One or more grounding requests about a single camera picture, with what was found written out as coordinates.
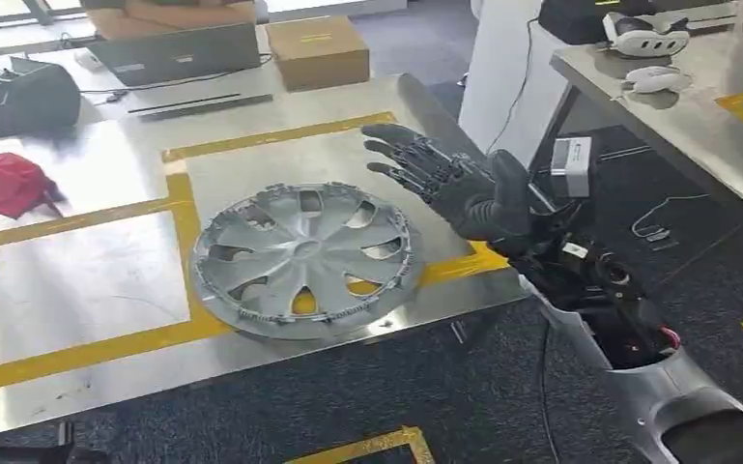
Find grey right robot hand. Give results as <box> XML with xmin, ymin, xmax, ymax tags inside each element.
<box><xmin>360</xmin><ymin>123</ymin><xmax>537</xmax><ymax>247</ymax></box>

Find silver plastic wheel hubcap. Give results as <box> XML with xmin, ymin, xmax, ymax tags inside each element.
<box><xmin>188</xmin><ymin>182</ymin><xmax>427</xmax><ymax>342</ymax></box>

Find white panel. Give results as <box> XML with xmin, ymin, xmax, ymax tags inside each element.
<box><xmin>459</xmin><ymin>0</ymin><xmax>571</xmax><ymax>169</ymax></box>

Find black device case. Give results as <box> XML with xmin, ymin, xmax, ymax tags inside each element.
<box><xmin>537</xmin><ymin>0</ymin><xmax>660</xmax><ymax>46</ymax></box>

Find brown cardboard box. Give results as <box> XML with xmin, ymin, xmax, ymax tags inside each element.
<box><xmin>264</xmin><ymin>14</ymin><xmax>372</xmax><ymax>94</ymax></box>

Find white VR controller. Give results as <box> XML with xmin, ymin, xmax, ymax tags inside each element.
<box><xmin>622</xmin><ymin>65</ymin><xmax>694</xmax><ymax>96</ymax></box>

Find steel table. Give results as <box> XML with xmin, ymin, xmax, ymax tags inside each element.
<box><xmin>549</xmin><ymin>0</ymin><xmax>743</xmax><ymax>226</ymax></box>

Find white VR headset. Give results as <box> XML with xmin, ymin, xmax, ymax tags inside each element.
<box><xmin>602</xmin><ymin>11</ymin><xmax>693</xmax><ymax>60</ymax></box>

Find black flat bar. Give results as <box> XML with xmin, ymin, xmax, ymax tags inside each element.
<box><xmin>126</xmin><ymin>92</ymin><xmax>275</xmax><ymax>123</ymax></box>

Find grey laptop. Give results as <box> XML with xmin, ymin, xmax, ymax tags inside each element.
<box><xmin>86</xmin><ymin>22</ymin><xmax>264</xmax><ymax>88</ymax></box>

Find steel bench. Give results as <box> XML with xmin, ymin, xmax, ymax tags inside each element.
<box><xmin>0</xmin><ymin>15</ymin><xmax>529</xmax><ymax>443</ymax></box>

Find white computer mouse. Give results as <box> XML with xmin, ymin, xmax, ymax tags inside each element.
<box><xmin>73</xmin><ymin>48</ymin><xmax>106</xmax><ymax>72</ymax></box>

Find black bag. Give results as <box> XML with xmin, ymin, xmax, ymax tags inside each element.
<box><xmin>0</xmin><ymin>56</ymin><xmax>83</xmax><ymax>142</ymax></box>

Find red cloth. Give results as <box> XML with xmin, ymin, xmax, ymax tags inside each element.
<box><xmin>0</xmin><ymin>151</ymin><xmax>67</xmax><ymax>221</ymax></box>

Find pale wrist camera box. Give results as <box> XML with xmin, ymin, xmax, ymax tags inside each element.
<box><xmin>549</xmin><ymin>135</ymin><xmax>594</xmax><ymax>200</ymax></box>

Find floor cable with plug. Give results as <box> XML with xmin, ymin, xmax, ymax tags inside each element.
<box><xmin>630</xmin><ymin>192</ymin><xmax>713</xmax><ymax>252</ymax></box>

